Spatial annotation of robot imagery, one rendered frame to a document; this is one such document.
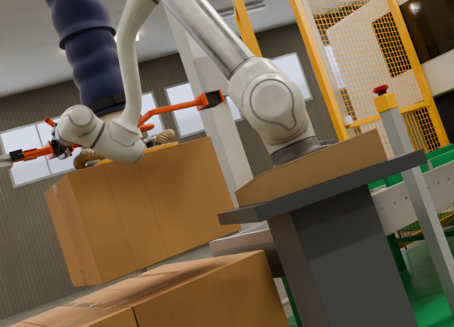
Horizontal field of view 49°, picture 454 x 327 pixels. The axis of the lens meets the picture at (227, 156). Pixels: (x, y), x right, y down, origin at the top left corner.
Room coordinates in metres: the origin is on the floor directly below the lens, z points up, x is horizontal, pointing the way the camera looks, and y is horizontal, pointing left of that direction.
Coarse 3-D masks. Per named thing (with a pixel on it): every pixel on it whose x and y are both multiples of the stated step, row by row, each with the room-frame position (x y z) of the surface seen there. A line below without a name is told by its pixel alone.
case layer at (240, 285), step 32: (224, 256) 2.30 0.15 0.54; (256, 256) 2.05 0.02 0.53; (128, 288) 2.32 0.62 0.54; (160, 288) 1.95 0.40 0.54; (192, 288) 1.88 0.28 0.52; (224, 288) 1.95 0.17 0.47; (256, 288) 2.03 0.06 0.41; (32, 320) 2.32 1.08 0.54; (64, 320) 1.96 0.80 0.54; (96, 320) 1.70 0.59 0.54; (128, 320) 1.73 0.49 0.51; (160, 320) 1.79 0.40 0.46; (192, 320) 1.85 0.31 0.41; (224, 320) 1.92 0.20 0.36; (256, 320) 2.00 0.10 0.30
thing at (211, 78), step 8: (200, 64) 3.40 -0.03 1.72; (208, 64) 3.44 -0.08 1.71; (200, 72) 3.39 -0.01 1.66; (208, 72) 3.42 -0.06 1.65; (216, 72) 3.46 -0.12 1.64; (200, 80) 3.42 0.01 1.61; (208, 80) 3.41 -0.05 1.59; (216, 80) 3.45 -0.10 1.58; (224, 80) 3.49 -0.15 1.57; (208, 88) 3.40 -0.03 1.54; (216, 88) 3.44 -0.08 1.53; (224, 88) 3.47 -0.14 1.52; (224, 96) 3.49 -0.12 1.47
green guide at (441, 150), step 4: (452, 144) 3.64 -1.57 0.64; (440, 148) 3.57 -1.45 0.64; (444, 148) 3.57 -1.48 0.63; (448, 148) 3.60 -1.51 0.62; (452, 148) 3.62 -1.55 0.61; (432, 152) 3.49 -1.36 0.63; (436, 152) 3.52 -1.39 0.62; (440, 152) 3.54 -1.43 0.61; (444, 152) 3.56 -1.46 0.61; (428, 156) 3.46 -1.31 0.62; (432, 156) 3.48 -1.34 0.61; (380, 180) 3.15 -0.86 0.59; (368, 184) 3.09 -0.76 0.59; (372, 184) 3.11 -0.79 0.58; (376, 184) 3.13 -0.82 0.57; (380, 184) 3.15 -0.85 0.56; (372, 188) 3.10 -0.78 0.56
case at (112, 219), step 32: (160, 160) 1.90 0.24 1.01; (192, 160) 1.97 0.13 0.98; (64, 192) 1.80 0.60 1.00; (96, 192) 1.75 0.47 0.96; (128, 192) 1.81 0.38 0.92; (160, 192) 1.88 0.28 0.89; (192, 192) 1.95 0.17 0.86; (224, 192) 2.03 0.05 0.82; (64, 224) 1.91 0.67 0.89; (96, 224) 1.73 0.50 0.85; (128, 224) 1.79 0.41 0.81; (160, 224) 1.86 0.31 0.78; (192, 224) 1.93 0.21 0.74; (64, 256) 2.04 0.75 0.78; (96, 256) 1.71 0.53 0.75; (128, 256) 1.77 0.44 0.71; (160, 256) 1.84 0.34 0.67
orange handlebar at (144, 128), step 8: (176, 104) 1.89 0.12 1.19; (184, 104) 1.91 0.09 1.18; (192, 104) 1.92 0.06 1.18; (200, 104) 1.95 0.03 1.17; (152, 112) 1.84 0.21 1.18; (160, 112) 1.85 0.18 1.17; (144, 120) 1.89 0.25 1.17; (144, 128) 2.07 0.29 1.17; (152, 128) 2.11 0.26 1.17; (24, 152) 1.81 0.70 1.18; (32, 152) 1.82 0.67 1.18; (40, 152) 1.84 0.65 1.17; (48, 152) 1.86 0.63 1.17; (16, 160) 1.83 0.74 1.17; (24, 160) 1.84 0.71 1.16
